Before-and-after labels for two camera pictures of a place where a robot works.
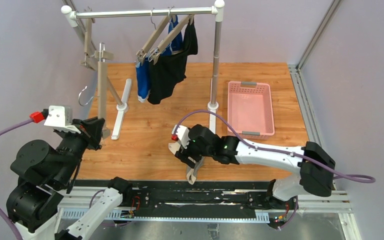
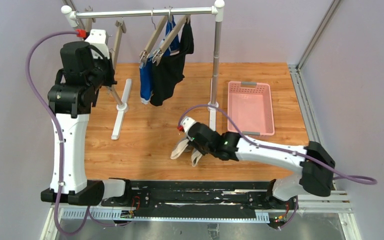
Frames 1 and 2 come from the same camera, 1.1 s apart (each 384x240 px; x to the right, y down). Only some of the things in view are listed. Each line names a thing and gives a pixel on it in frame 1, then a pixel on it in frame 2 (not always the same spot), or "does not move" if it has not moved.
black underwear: x=171 y=69 does not move
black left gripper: x=90 y=133 to x=107 y=72
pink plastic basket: x=250 y=110 does not move
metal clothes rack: x=70 y=10 does not move
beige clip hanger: x=102 y=57 to x=122 y=28
